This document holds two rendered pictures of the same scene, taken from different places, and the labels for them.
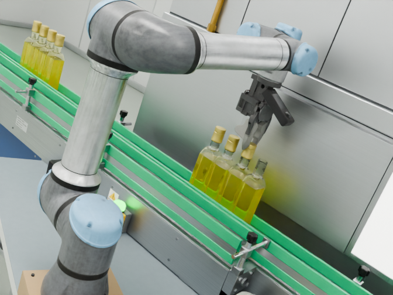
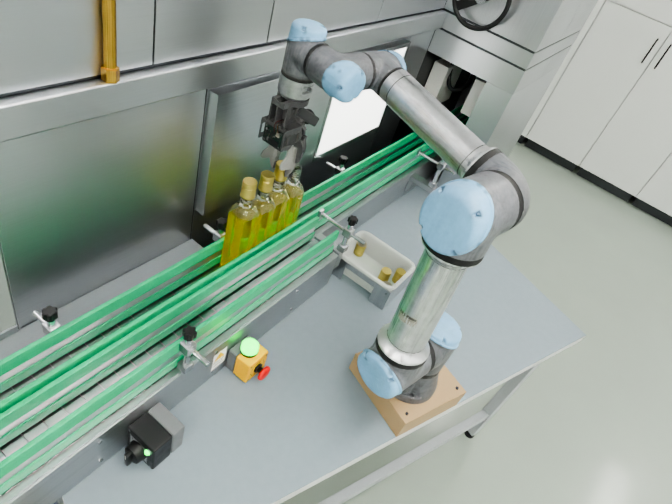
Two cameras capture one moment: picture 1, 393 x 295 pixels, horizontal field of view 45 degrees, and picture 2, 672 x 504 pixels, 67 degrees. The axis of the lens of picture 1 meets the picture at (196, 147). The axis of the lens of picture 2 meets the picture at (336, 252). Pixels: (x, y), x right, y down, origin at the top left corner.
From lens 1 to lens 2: 1.66 m
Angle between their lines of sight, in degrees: 86
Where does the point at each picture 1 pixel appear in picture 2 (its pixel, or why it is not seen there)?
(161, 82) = (37, 217)
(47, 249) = (320, 427)
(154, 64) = not seen: hidden behind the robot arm
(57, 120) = (50, 447)
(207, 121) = (151, 188)
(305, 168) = not seen: hidden behind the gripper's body
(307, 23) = not seen: outside the picture
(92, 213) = (451, 327)
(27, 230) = (296, 456)
